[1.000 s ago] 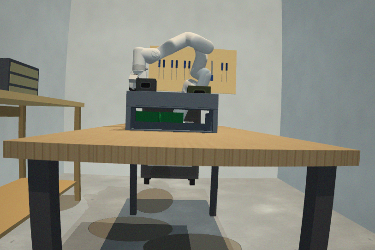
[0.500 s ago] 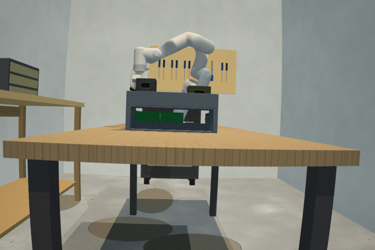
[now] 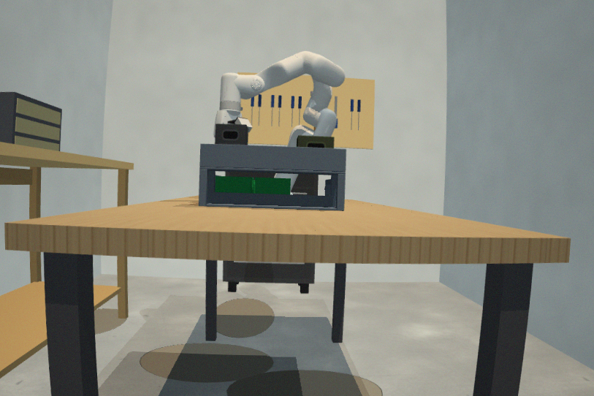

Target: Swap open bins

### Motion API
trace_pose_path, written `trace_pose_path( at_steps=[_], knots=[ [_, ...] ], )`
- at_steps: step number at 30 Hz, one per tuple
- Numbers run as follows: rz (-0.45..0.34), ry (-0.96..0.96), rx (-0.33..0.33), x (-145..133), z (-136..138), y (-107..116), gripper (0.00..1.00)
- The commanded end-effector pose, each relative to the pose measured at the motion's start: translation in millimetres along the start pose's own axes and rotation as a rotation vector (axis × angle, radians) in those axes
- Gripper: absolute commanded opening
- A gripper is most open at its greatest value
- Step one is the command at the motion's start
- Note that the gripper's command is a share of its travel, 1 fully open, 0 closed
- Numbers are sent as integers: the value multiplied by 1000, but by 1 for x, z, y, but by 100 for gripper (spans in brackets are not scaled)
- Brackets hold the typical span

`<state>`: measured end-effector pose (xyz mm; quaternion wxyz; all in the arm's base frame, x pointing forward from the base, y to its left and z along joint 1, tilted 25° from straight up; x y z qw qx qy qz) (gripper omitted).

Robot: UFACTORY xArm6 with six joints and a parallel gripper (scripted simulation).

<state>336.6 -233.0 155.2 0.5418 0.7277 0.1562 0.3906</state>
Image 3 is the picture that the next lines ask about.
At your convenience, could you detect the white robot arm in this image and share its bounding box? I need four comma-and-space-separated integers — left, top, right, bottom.
219, 51, 345, 147

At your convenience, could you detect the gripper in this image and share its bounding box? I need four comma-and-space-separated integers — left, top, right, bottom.
213, 109, 242, 137

